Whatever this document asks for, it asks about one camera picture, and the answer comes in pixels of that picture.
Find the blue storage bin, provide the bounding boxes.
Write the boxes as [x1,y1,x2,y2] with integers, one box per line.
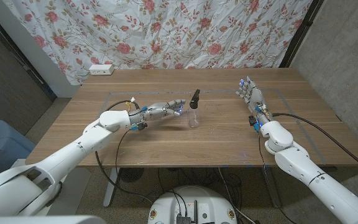
[0,119,37,177]

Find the black sprayer head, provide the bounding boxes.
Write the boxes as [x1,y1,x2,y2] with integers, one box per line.
[189,89,201,110]

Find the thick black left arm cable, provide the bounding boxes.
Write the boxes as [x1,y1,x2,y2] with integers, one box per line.
[94,99,155,202]

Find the black round floor fan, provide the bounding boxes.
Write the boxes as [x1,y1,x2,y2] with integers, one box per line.
[119,167,145,184]

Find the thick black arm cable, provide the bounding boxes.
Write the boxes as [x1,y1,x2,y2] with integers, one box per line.
[94,99,155,202]
[272,112,358,180]

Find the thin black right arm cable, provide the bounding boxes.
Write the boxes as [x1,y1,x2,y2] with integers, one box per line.
[257,130,298,224]

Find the white floor platform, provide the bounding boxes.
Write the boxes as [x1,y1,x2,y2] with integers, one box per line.
[11,158,92,216]

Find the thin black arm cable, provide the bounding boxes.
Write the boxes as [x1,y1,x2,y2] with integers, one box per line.
[257,130,298,224]
[115,128,133,175]

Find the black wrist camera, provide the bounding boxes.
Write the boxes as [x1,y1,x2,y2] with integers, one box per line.
[249,114,260,132]
[131,121,148,131]

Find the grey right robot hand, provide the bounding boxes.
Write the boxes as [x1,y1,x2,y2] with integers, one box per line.
[235,76,273,124]

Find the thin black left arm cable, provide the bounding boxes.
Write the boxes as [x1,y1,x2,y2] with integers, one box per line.
[115,128,133,175]

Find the white table leg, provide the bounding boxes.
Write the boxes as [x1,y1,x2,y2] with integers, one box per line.
[103,167,121,208]

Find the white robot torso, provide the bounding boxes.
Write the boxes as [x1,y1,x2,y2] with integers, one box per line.
[0,214,107,224]

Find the white power strip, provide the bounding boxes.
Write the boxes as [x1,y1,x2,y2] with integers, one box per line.
[88,63,115,76]

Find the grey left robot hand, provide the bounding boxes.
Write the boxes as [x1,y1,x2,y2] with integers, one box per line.
[129,98,186,125]

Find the black vertical post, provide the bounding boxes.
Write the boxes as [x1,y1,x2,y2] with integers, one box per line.
[280,0,324,68]

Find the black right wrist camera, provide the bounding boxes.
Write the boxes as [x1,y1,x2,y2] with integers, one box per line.
[249,114,260,132]

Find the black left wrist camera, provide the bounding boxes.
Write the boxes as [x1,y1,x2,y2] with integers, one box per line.
[131,121,148,131]

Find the clear plastic spray bottle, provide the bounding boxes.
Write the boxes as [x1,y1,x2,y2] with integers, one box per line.
[187,107,200,129]

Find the white floor cable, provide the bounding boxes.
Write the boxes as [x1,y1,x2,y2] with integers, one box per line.
[218,167,256,224]

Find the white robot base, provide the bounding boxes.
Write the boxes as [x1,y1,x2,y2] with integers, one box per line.
[147,185,238,224]

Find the white connector with yellow wires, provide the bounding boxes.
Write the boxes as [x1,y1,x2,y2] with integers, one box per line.
[126,96,136,113]

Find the black door frame strip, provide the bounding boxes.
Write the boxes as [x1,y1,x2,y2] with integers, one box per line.
[0,7,57,101]

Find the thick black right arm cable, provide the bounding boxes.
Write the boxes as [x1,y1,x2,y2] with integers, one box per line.
[272,112,358,180]

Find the grey table leg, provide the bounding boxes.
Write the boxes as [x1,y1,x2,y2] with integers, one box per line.
[261,167,282,208]

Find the floral print curtain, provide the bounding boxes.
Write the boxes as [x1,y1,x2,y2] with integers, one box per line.
[1,0,314,86]

